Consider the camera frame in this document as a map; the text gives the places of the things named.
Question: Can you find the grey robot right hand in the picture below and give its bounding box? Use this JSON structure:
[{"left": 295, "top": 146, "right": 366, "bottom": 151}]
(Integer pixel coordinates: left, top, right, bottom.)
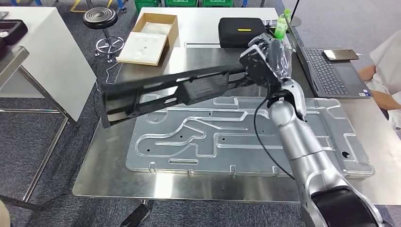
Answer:
[{"left": 239, "top": 32, "right": 294, "bottom": 91}]

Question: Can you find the stainless steel workbench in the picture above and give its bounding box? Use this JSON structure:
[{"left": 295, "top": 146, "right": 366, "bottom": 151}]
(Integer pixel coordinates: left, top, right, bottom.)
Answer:
[{"left": 72, "top": 47, "right": 401, "bottom": 206}]

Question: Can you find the green plastic bottle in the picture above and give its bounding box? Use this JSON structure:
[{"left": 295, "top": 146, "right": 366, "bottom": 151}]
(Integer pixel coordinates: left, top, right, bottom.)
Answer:
[{"left": 273, "top": 8, "right": 292, "bottom": 40}]

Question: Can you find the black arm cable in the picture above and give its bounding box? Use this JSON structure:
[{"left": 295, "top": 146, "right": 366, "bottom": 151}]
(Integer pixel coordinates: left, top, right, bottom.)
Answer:
[{"left": 253, "top": 91, "right": 296, "bottom": 182}]

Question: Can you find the green plastic crate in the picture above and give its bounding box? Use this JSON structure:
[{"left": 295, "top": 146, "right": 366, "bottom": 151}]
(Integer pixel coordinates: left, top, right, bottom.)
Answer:
[
  {"left": 134, "top": 0, "right": 159, "bottom": 14},
  {"left": 202, "top": 0, "right": 235, "bottom": 8},
  {"left": 164, "top": 0, "right": 199, "bottom": 8}
]

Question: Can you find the stamped grey sheet metal panel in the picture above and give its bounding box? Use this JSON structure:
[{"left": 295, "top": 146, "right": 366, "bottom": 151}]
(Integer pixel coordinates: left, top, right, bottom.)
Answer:
[{"left": 125, "top": 95, "right": 376, "bottom": 180}]

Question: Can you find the dark grey laptop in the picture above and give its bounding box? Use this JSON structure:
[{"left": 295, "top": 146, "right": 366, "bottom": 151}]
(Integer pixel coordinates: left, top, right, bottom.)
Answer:
[{"left": 283, "top": 14, "right": 373, "bottom": 99}]

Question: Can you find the long black plastic part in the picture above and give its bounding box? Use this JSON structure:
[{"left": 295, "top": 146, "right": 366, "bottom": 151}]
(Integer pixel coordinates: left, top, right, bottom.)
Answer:
[{"left": 99, "top": 61, "right": 267, "bottom": 129}]

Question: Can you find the black foam-lined case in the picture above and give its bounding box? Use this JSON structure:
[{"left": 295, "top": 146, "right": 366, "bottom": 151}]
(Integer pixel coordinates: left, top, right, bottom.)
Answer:
[{"left": 0, "top": 19, "right": 28, "bottom": 47}]

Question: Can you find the black smartphone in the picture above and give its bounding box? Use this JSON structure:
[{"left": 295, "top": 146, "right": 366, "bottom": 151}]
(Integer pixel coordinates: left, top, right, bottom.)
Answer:
[{"left": 323, "top": 49, "right": 360, "bottom": 62}]

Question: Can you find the grey stand with round base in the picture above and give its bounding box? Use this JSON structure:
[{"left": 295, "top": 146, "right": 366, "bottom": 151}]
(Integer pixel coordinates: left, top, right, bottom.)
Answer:
[{"left": 289, "top": 0, "right": 302, "bottom": 27}]

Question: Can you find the white table with metal frame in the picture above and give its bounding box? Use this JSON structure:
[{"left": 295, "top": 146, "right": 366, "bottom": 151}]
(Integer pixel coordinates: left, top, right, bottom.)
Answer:
[{"left": 0, "top": 6, "right": 97, "bottom": 211}]

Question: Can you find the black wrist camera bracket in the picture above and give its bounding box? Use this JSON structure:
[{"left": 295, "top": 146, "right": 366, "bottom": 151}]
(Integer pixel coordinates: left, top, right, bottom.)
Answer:
[{"left": 266, "top": 84, "right": 284, "bottom": 104}]

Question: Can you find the black case with yellow label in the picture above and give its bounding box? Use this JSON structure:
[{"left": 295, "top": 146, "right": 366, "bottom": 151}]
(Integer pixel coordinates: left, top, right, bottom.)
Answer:
[{"left": 218, "top": 17, "right": 268, "bottom": 49}]

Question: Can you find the small steel table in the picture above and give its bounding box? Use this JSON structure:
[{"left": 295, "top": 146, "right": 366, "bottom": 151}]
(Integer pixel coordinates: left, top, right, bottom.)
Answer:
[{"left": 0, "top": 46, "right": 30, "bottom": 91}]

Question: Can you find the black chrome stool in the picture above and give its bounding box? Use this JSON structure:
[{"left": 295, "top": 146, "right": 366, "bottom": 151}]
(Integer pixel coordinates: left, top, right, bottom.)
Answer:
[{"left": 82, "top": 7, "right": 125, "bottom": 64}]

